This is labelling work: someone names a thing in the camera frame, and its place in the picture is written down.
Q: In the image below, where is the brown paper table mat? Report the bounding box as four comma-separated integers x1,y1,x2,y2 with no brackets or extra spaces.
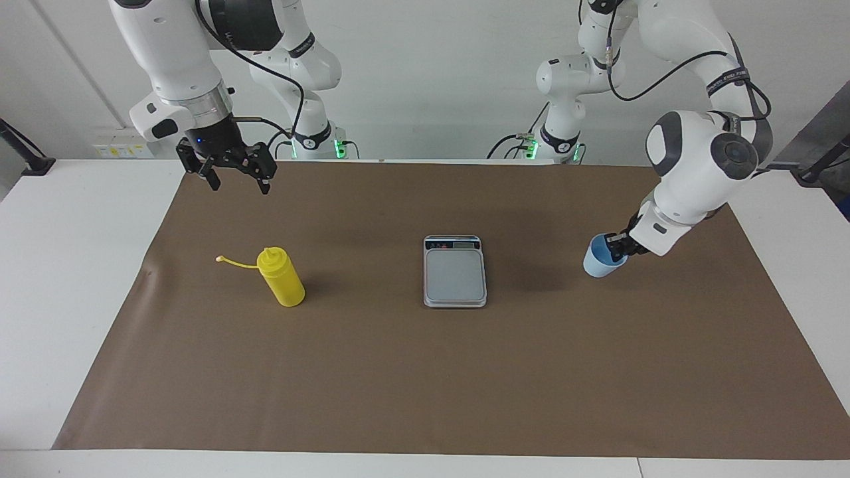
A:
52,159,850,461

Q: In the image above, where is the black base cable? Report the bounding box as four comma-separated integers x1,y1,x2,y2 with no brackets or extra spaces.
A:
487,106,552,160
266,129,296,160

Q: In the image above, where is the silver digital kitchen scale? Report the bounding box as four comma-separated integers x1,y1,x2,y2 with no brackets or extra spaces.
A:
423,234,487,309

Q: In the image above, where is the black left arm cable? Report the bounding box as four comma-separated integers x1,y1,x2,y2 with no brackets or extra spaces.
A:
606,0,774,177

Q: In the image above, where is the yellow squeeze bottle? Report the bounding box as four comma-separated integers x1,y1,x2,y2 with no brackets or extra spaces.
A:
216,247,306,308

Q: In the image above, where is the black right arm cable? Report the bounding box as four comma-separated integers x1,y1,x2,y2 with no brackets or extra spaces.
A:
195,0,306,150

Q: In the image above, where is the black clamp stand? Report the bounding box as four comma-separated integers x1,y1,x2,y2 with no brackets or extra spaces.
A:
0,118,56,177
790,133,850,185

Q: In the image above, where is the white wall socket box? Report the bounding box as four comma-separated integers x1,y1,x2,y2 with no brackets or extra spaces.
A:
93,127,155,159

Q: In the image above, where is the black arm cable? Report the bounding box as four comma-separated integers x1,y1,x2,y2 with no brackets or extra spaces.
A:
606,0,774,177
195,0,306,150

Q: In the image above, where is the black left base cable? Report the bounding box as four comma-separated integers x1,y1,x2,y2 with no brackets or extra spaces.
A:
487,106,552,160

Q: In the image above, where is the black right base cable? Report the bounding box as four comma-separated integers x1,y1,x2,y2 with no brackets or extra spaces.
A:
266,129,296,160

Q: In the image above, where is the light blue plastic cup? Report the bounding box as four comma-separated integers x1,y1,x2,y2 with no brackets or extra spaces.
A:
583,234,628,278

